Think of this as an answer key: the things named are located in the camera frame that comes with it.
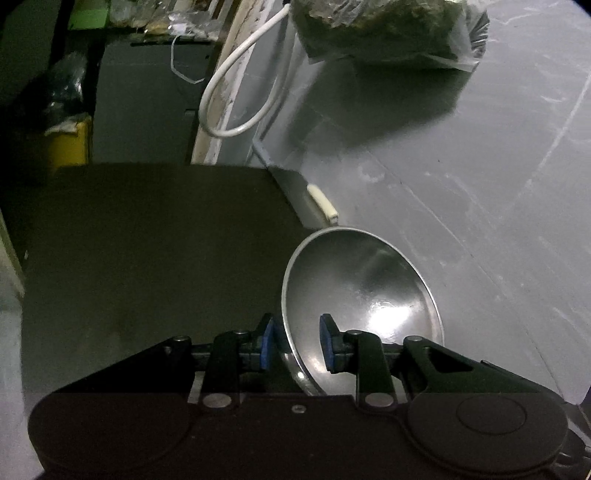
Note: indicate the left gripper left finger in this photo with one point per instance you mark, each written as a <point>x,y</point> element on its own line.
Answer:
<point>231,358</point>

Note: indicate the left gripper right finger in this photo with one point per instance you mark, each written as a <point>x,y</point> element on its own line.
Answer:
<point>361,354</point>

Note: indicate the deep steel bowl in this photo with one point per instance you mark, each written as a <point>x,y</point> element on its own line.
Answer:
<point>364,283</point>

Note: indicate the yellow container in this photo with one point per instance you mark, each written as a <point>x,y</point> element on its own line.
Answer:
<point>68,142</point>

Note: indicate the dark cabinet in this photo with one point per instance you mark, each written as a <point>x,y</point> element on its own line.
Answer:
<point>146,101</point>

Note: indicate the black plastic bag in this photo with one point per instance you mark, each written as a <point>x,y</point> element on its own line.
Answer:
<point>67,77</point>

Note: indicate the plastic bag of greens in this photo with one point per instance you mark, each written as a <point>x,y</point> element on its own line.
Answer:
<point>419,34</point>

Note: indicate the green box on cabinet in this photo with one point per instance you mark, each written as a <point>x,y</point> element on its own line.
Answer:
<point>88,15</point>

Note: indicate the cleaver with cream handle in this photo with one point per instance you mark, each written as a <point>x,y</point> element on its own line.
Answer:
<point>312,207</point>

